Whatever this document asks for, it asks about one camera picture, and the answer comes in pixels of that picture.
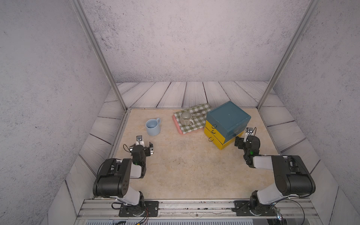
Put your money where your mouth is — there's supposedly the aluminium frame post left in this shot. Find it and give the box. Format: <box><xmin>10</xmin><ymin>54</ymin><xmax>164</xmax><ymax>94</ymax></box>
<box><xmin>70</xmin><ymin>0</ymin><xmax>127</xmax><ymax>111</ymax></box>

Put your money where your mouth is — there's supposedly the green striped ceramic cup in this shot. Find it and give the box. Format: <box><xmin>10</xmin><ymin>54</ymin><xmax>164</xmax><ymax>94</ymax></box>
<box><xmin>180</xmin><ymin>112</ymin><xmax>194</xmax><ymax>126</ymax></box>

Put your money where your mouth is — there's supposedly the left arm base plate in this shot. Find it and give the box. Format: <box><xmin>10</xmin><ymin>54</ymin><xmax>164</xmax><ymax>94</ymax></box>
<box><xmin>118</xmin><ymin>201</ymin><xmax>159</xmax><ymax>218</ymax></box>

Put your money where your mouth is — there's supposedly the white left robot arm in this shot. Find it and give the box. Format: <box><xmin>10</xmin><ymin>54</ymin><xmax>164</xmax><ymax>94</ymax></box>
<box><xmin>92</xmin><ymin>141</ymin><xmax>154</xmax><ymax>210</ymax></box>

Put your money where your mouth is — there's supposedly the light blue mug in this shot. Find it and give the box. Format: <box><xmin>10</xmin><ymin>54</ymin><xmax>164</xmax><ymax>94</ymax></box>
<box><xmin>145</xmin><ymin>118</ymin><xmax>161</xmax><ymax>137</ymax></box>

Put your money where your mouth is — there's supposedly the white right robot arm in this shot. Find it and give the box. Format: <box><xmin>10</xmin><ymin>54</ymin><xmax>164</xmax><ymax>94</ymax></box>
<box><xmin>234</xmin><ymin>136</ymin><xmax>316</xmax><ymax>216</ymax></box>

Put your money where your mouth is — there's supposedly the aluminium frame post right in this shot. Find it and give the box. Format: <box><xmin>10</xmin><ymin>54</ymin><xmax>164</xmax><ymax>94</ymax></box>
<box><xmin>256</xmin><ymin>0</ymin><xmax>321</xmax><ymax>111</ymax></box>

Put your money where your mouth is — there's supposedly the green checkered cloth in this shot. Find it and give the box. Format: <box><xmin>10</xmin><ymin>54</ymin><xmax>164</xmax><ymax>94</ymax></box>
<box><xmin>173</xmin><ymin>103</ymin><xmax>211</xmax><ymax>135</ymax></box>

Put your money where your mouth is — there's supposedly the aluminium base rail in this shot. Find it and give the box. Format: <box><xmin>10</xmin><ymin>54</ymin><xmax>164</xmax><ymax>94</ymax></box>
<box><xmin>75</xmin><ymin>199</ymin><xmax>322</xmax><ymax>225</ymax></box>

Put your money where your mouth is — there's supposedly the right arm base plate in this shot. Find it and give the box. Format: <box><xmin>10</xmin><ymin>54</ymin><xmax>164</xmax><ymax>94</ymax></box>
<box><xmin>232</xmin><ymin>200</ymin><xmax>277</xmax><ymax>217</ymax></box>

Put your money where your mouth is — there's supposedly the aluminium frame post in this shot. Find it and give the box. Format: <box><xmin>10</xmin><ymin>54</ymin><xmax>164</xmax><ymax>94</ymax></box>
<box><xmin>256</xmin><ymin>0</ymin><xmax>321</xmax><ymax>111</ymax></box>
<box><xmin>70</xmin><ymin>0</ymin><xmax>127</xmax><ymax>111</ymax></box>

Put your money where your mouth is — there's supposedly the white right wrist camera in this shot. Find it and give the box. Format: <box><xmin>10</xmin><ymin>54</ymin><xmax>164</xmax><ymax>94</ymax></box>
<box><xmin>243</xmin><ymin>127</ymin><xmax>254</xmax><ymax>143</ymax></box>

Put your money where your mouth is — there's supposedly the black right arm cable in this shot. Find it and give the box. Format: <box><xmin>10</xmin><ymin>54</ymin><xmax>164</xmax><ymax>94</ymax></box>
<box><xmin>233</xmin><ymin>126</ymin><xmax>314</xmax><ymax>225</ymax></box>

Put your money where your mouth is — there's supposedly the teal drawer cabinet box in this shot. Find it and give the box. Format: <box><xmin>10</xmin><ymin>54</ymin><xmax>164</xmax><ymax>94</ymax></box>
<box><xmin>206</xmin><ymin>101</ymin><xmax>251</xmax><ymax>141</ymax></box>

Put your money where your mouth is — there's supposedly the pink tray under cloth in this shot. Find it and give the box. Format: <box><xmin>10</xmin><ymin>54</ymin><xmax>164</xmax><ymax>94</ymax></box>
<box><xmin>172</xmin><ymin>115</ymin><xmax>183</xmax><ymax>135</ymax></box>

